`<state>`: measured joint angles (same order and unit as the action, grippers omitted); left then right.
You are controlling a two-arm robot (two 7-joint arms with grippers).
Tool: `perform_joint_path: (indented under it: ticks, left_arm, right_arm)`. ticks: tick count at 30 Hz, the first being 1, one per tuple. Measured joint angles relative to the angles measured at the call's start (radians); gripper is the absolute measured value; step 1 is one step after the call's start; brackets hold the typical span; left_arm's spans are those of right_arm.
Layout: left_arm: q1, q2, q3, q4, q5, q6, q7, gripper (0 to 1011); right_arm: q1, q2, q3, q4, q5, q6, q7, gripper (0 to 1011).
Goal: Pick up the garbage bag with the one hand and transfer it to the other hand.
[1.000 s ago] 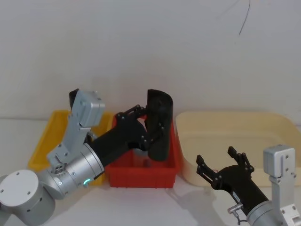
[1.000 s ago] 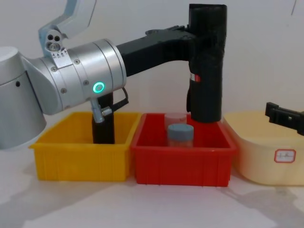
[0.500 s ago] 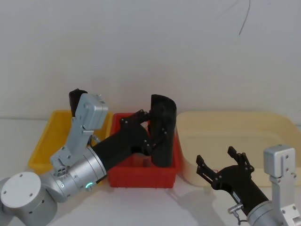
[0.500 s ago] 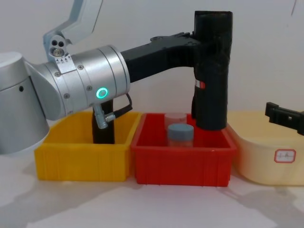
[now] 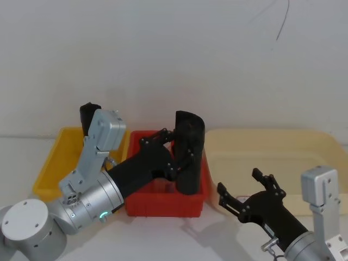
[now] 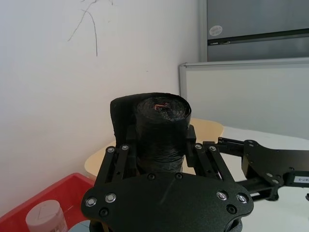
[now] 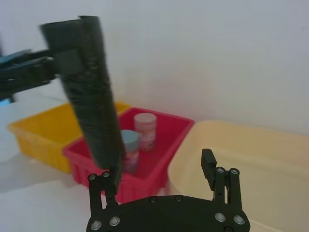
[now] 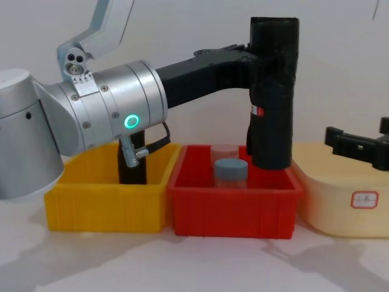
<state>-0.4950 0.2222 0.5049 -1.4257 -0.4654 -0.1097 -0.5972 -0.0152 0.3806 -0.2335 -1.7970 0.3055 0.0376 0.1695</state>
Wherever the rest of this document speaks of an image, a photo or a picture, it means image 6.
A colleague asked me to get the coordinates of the beige round board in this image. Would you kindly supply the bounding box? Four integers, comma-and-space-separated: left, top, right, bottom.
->
84, 118, 224, 181

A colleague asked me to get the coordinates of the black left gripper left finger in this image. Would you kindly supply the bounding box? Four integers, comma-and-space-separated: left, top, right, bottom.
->
95, 94, 139, 189

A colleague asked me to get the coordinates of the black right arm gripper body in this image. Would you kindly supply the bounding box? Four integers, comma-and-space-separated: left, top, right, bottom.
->
242, 138, 309, 202

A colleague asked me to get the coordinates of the red plastic bin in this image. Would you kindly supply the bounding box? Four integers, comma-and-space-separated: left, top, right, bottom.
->
0, 172, 95, 232

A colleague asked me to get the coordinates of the white table cloth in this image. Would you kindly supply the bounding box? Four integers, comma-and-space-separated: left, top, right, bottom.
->
185, 125, 309, 232

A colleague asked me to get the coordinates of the grey framed partition panel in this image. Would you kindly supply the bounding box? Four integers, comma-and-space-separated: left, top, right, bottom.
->
178, 57, 309, 141

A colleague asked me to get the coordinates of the white plastic bottle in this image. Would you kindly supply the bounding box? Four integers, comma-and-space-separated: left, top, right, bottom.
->
25, 200, 69, 232

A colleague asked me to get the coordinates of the grey metal cabinet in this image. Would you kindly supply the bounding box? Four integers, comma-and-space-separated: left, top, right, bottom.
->
198, 0, 309, 63

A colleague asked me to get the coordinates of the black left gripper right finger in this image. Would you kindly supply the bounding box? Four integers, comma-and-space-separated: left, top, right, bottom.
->
186, 124, 235, 184

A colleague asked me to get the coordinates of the black plastic bag roll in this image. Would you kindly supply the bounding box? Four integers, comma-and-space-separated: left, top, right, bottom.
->
131, 92, 193, 175

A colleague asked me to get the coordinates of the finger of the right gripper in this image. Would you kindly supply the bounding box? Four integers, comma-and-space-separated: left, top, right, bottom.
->
237, 179, 273, 201
202, 136, 245, 158

